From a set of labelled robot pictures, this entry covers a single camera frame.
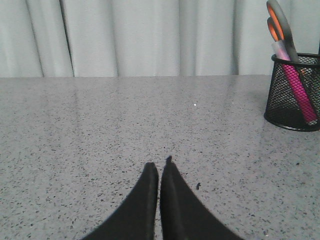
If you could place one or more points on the black mesh pen cup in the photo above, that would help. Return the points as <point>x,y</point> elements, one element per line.
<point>282,109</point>

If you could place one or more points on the grey orange handled scissors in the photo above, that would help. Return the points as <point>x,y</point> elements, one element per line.
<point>280,30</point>

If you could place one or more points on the grey pleated curtain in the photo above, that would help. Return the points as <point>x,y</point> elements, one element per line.
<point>129,38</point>

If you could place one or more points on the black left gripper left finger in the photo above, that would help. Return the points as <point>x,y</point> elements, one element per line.
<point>134,219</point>

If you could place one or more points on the pink highlighter pen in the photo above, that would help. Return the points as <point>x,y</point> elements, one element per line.
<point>293,78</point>

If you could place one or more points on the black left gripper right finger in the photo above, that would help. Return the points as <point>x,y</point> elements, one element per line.
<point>183,216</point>

